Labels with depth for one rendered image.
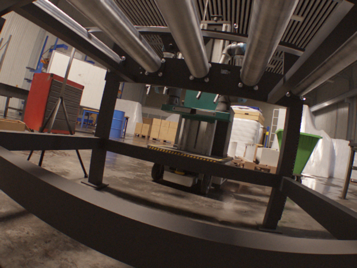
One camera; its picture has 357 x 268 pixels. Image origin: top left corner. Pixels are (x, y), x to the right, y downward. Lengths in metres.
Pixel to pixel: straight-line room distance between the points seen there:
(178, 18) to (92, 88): 5.34
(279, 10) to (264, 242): 0.49
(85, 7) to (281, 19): 0.59
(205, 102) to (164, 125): 7.52
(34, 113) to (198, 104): 2.17
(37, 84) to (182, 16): 2.65
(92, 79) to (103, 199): 5.63
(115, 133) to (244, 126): 3.96
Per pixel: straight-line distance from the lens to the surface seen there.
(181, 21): 0.67
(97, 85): 5.97
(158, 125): 9.47
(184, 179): 1.71
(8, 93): 5.95
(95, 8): 0.74
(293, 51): 0.98
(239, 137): 4.40
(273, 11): 0.56
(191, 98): 2.01
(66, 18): 1.02
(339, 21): 0.49
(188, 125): 2.01
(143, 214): 0.29
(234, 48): 1.83
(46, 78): 2.96
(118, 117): 6.49
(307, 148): 3.54
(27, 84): 11.94
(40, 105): 2.92
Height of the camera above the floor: 0.45
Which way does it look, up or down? level
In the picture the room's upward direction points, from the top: 11 degrees clockwise
